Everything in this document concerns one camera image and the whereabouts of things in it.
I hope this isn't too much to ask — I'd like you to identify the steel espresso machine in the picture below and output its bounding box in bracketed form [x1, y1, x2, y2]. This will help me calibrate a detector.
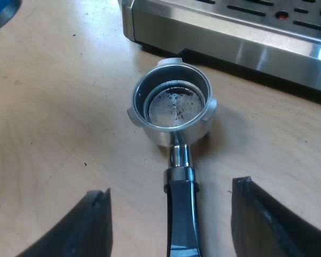
[121, 0, 321, 95]

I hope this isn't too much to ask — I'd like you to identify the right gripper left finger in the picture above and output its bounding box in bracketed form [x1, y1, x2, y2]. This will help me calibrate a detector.
[16, 187, 113, 257]

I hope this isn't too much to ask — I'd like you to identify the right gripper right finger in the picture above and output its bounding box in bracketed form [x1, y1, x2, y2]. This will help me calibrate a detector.
[231, 175, 321, 257]

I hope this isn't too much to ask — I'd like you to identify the filter holder with red-ended handle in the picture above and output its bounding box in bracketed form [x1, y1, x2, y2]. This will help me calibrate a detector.
[126, 56, 218, 257]

